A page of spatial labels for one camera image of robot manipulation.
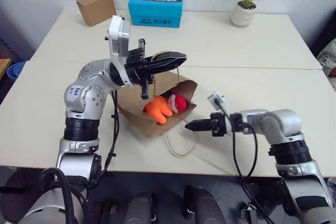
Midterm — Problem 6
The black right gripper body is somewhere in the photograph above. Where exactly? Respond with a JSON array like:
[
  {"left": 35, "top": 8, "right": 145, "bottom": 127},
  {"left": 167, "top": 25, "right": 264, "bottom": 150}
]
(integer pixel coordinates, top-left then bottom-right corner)
[{"left": 210, "top": 112, "right": 233, "bottom": 137}]

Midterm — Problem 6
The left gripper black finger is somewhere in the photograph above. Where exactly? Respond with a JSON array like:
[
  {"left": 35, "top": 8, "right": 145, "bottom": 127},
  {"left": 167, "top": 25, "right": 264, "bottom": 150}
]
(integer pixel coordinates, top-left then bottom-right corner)
[
  {"left": 144, "top": 50, "right": 187, "bottom": 65},
  {"left": 145, "top": 60, "right": 185, "bottom": 76}
]

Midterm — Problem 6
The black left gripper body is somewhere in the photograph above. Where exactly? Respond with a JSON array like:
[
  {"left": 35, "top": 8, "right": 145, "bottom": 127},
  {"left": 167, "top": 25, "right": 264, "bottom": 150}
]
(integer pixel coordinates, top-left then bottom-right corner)
[{"left": 124, "top": 39, "right": 155, "bottom": 100}]

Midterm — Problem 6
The brown paper bag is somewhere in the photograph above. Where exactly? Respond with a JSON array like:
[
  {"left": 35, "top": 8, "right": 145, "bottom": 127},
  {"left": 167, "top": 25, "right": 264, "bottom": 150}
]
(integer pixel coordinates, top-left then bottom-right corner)
[{"left": 117, "top": 50, "right": 198, "bottom": 158}]

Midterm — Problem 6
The red plush toy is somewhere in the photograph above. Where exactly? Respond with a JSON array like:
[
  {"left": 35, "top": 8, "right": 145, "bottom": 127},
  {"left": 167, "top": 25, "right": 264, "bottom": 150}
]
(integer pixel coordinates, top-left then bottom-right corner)
[{"left": 167, "top": 92, "right": 188, "bottom": 115}]

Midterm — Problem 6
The orange plush toy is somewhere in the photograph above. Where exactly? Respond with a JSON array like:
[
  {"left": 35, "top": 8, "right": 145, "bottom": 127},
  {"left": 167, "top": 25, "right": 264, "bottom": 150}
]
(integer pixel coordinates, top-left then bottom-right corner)
[{"left": 143, "top": 95, "right": 174, "bottom": 125}]

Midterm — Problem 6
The blue shoe box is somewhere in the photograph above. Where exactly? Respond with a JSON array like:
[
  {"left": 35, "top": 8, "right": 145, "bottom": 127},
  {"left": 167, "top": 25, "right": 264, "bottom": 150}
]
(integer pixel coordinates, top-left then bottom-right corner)
[{"left": 128, "top": 0, "right": 184, "bottom": 29}]

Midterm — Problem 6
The brown cardboard box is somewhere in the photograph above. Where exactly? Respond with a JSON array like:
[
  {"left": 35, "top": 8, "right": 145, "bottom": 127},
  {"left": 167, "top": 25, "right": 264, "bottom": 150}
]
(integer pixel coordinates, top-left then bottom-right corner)
[{"left": 76, "top": 0, "right": 117, "bottom": 27}]

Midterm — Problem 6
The dark rounded shape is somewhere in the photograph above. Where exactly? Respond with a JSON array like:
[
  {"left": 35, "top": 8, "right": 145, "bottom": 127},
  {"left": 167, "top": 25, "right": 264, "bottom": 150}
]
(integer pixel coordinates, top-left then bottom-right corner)
[
  {"left": 122, "top": 191, "right": 159, "bottom": 224},
  {"left": 184, "top": 185, "right": 227, "bottom": 224}
]

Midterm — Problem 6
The white plant pot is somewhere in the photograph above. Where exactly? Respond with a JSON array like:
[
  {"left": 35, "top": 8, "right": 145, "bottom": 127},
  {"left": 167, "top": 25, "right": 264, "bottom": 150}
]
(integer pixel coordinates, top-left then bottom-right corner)
[{"left": 230, "top": 1, "right": 257, "bottom": 27}]

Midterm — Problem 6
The blue round bucket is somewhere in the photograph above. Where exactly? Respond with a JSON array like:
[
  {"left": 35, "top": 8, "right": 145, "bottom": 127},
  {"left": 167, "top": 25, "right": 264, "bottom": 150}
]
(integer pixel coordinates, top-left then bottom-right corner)
[{"left": 7, "top": 61, "right": 26, "bottom": 87}]

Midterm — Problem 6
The striped grey cloth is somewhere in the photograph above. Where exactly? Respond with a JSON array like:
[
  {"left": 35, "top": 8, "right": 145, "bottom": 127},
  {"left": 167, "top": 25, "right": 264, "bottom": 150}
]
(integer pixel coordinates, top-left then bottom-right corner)
[{"left": 316, "top": 37, "right": 336, "bottom": 91}]

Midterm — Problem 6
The wooden shelf with orange item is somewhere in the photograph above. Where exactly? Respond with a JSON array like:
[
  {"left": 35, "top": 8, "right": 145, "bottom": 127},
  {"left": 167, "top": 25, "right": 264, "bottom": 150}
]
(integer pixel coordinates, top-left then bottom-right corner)
[{"left": 0, "top": 56, "right": 13, "bottom": 81}]

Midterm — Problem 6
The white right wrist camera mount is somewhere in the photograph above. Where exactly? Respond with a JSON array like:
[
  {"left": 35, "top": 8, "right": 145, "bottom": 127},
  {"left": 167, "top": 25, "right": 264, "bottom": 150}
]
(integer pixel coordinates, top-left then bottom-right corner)
[{"left": 207, "top": 91, "right": 232, "bottom": 121}]

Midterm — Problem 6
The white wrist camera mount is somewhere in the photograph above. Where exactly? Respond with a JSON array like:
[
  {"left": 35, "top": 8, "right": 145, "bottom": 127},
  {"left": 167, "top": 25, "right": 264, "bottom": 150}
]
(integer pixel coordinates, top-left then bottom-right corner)
[
  {"left": 207, "top": 91, "right": 232, "bottom": 121},
  {"left": 107, "top": 15, "right": 131, "bottom": 88}
]

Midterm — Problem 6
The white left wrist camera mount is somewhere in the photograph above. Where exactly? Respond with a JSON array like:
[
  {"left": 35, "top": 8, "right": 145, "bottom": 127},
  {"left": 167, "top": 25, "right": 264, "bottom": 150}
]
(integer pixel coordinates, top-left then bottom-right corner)
[{"left": 107, "top": 15, "right": 131, "bottom": 88}]

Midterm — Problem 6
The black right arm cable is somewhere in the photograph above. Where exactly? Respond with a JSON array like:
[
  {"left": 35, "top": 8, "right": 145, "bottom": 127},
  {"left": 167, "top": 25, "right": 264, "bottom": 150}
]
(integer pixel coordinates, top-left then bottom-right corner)
[{"left": 232, "top": 123, "right": 275, "bottom": 224}]

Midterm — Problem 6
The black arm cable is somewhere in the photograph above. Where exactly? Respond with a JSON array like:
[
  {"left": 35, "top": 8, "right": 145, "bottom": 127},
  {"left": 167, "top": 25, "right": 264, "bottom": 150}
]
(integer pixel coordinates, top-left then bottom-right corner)
[
  {"left": 86, "top": 89, "right": 121, "bottom": 189},
  {"left": 232, "top": 123, "right": 275, "bottom": 224}
]

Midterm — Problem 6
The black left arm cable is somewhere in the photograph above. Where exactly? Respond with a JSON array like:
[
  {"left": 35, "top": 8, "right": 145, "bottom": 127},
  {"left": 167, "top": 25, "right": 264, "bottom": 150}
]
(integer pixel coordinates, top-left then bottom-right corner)
[{"left": 86, "top": 89, "right": 121, "bottom": 189}]

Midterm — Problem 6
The thick black hose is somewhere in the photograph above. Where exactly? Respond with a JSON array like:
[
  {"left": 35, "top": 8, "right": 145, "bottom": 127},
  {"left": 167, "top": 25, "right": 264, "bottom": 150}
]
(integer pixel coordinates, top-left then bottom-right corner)
[{"left": 39, "top": 167, "right": 81, "bottom": 224}]

